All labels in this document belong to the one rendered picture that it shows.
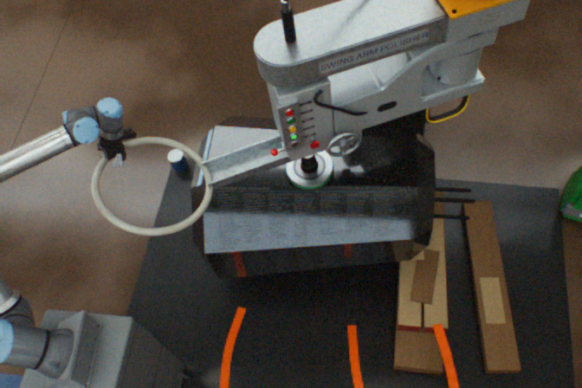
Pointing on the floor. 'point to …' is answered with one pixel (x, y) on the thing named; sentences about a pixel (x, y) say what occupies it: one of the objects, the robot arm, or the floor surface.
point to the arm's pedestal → (120, 356)
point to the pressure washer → (572, 197)
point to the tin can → (177, 160)
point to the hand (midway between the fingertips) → (118, 159)
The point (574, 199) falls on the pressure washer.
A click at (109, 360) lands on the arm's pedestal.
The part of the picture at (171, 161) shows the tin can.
